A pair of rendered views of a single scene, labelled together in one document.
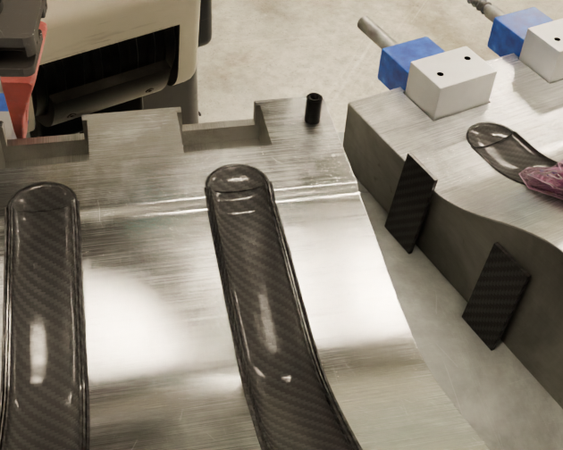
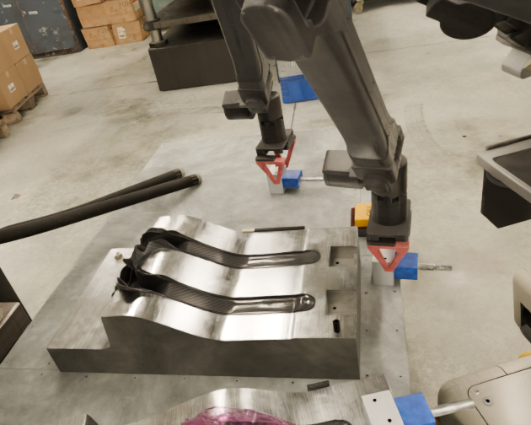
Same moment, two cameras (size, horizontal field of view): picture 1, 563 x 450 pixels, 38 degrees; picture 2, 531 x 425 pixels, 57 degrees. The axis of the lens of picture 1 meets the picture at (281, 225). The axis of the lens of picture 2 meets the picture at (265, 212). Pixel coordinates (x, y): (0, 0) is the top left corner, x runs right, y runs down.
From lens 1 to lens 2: 78 cm
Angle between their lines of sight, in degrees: 85
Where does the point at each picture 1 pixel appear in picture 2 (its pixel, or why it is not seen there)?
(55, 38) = not seen: outside the picture
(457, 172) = (318, 405)
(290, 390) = (219, 308)
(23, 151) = (354, 259)
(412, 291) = not seen: hidden behind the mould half
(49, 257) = (291, 261)
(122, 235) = (291, 275)
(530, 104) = not seen: outside the picture
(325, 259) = (261, 323)
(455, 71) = (376, 408)
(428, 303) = not seen: hidden behind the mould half
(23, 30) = (371, 231)
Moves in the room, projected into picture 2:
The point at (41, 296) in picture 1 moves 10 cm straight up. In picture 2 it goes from (277, 261) to (267, 213)
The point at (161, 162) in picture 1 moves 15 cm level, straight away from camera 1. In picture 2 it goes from (323, 283) to (423, 285)
